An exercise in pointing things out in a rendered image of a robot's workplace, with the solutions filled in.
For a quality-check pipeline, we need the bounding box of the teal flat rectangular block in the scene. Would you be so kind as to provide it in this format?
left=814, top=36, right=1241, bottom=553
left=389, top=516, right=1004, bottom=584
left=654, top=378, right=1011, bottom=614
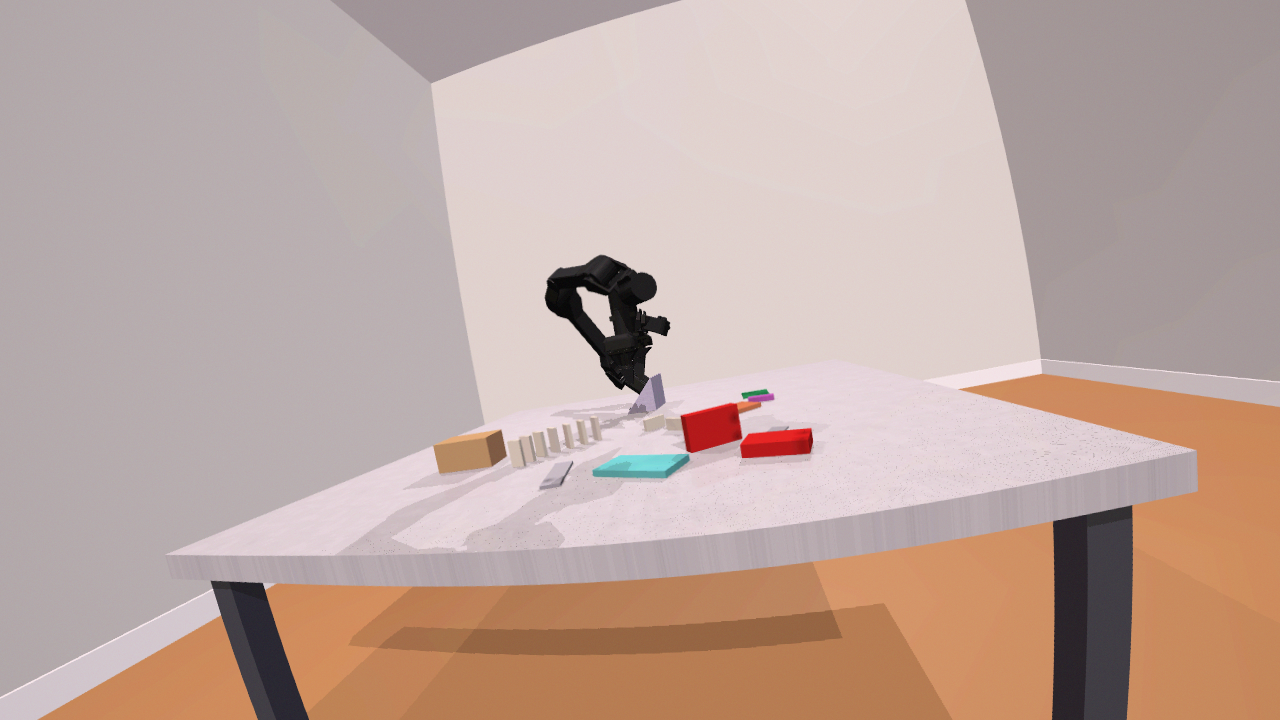
left=593, top=454, right=690, bottom=478

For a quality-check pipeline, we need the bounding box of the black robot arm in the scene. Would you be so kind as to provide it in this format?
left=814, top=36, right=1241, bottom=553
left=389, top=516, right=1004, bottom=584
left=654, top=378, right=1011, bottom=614
left=545, top=254, right=669, bottom=395

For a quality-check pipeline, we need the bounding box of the red rectangular block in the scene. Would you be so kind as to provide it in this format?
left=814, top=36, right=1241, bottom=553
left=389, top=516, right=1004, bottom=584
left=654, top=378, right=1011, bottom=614
left=740, top=428, right=813, bottom=457
left=681, top=404, right=742, bottom=454

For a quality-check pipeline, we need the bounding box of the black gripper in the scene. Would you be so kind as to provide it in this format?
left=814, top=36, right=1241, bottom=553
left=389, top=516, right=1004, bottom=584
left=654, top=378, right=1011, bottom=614
left=603, top=307, right=653, bottom=384

